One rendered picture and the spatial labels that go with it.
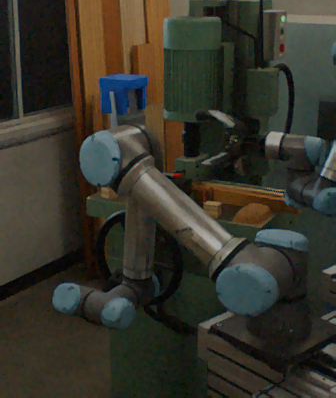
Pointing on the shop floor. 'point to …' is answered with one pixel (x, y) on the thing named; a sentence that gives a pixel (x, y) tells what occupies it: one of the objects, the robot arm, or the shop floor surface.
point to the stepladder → (124, 98)
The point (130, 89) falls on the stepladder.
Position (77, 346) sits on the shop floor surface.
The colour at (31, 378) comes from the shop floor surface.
